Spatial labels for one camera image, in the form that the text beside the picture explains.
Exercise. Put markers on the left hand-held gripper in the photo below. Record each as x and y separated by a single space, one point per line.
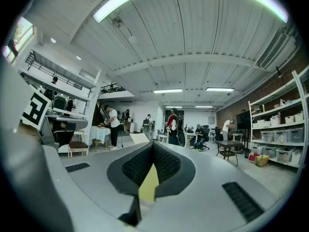
35 109

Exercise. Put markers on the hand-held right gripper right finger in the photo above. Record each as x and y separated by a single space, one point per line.
212 185

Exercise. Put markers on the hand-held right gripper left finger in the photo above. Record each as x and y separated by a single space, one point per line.
96 178

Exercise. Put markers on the person's left forearm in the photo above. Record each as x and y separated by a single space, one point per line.
29 133

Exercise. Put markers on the wooden chair with brown seat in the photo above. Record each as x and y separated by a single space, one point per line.
78 144

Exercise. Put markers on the round table with white cloth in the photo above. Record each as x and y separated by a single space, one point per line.
99 133

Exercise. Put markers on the black low table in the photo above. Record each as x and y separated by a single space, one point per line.
228 144

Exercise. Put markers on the red box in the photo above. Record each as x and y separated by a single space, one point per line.
253 157

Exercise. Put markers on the yellow-green table cover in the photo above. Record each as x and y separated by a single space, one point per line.
149 185

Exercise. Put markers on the yellow basket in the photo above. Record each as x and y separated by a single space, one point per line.
262 160

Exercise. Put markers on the black mezzanine railing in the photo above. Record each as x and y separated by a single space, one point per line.
48 70

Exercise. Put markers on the round recessed light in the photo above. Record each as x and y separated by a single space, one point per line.
53 40
78 57

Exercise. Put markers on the black television screen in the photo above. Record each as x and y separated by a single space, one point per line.
242 121

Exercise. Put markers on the row of clear storage bins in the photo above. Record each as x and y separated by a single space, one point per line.
281 136

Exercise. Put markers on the white storage basket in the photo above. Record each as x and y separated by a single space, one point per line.
299 117
275 121
289 119

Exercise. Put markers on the long ceiling light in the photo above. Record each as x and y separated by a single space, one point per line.
265 1
167 91
220 89
120 1

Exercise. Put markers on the window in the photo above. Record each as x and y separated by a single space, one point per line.
19 36

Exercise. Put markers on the white globe lamp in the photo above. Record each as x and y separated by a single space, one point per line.
132 39

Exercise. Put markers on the ceiling fan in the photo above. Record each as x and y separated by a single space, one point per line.
117 22

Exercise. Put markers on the white metal shelf rack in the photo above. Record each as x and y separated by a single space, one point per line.
298 88

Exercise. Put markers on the ceiling air conditioner unit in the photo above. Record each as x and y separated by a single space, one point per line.
275 49

